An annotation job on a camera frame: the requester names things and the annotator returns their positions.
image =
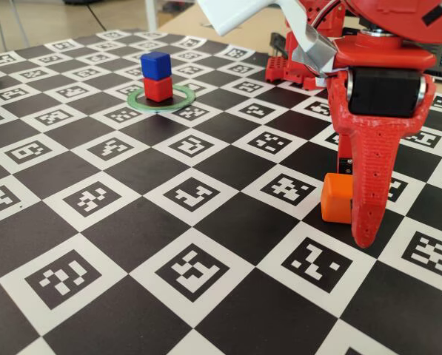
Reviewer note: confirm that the red gripper black motor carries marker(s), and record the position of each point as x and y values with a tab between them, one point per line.
385	90

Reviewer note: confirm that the orange cube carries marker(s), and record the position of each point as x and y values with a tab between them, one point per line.
335	201

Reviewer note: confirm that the red cube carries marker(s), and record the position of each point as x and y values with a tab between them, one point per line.
157	89

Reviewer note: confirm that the blue cube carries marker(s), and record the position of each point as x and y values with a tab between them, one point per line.
154	66

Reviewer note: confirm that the black white marker checkerboard mat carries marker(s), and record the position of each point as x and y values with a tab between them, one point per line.
206	222

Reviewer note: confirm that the white table leg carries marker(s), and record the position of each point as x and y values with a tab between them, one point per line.
152	15

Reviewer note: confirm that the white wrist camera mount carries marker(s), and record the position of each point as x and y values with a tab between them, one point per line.
243	15

